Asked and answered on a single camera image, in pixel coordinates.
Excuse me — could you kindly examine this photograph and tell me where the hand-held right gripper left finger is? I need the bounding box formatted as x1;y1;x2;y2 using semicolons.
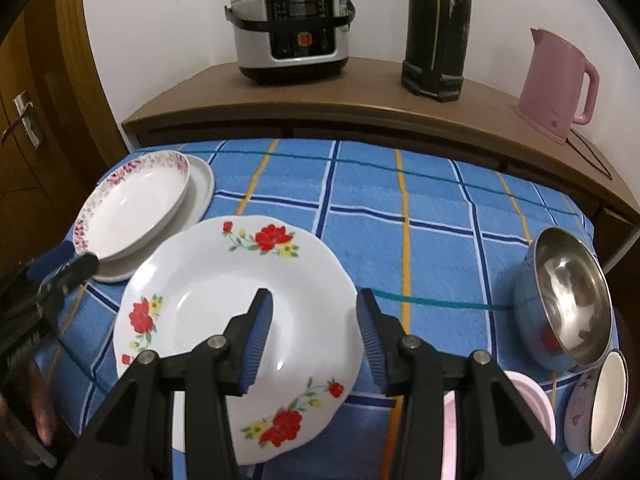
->
55;287;275;480

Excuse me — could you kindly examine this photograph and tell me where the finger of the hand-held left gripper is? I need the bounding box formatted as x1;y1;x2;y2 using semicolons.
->
37;252;100;306

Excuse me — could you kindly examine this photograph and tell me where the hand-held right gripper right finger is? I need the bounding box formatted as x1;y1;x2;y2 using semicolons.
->
355;287;576;480

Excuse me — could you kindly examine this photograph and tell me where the pink floral rim plate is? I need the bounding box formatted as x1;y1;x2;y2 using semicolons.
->
72;150;191;261

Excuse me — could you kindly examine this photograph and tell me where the red flower white plate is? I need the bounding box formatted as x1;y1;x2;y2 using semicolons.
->
112;215;363;466

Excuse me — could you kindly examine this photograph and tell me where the pink plastic bowl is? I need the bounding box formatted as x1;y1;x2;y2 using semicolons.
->
442;370;557;480

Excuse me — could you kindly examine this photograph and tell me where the red-rimmed enamel bowl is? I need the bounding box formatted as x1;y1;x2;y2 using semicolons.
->
511;226;615;372

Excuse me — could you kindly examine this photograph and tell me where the white enamel bowl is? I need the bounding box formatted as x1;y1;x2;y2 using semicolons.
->
564;349;630;456

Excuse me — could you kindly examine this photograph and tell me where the person's left hand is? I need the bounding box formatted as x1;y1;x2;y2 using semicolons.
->
22;360;60;448

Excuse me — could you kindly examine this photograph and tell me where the wooden door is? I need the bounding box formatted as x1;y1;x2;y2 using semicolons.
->
0;0;127;281

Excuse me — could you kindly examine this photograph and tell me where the blue plaid cloth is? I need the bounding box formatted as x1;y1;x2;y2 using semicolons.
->
37;139;601;480

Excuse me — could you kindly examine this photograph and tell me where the plain white plate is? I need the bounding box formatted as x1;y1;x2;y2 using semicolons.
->
92;154;216;283

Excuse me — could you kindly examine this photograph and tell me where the wooden cabinet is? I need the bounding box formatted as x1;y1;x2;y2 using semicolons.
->
121;56;640;281

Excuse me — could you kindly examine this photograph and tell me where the pink electric kettle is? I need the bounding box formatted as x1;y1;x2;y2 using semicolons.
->
515;27;601;143

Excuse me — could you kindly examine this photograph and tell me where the silver black rice cooker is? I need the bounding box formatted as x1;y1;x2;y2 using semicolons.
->
225;0;357;86

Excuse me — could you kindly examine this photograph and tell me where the black box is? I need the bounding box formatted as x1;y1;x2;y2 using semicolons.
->
401;0;473;103

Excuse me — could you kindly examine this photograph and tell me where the metal door handle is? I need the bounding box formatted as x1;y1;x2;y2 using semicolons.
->
1;91;42;150

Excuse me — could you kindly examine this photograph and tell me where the black kettle cable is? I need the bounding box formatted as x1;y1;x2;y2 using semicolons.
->
565;127;614;181

